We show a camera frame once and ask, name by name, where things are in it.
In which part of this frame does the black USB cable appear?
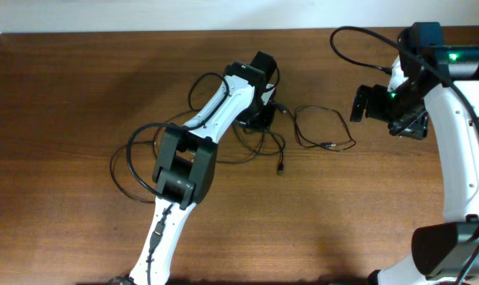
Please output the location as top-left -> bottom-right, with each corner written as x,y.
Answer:
258,128 -> 287,176

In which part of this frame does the thin black audio cable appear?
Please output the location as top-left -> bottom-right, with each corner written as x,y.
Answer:
274,101 -> 357,153

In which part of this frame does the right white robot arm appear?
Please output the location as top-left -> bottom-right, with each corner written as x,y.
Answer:
351,22 -> 479,284

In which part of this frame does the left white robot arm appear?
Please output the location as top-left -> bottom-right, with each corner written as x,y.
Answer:
109,51 -> 279,284

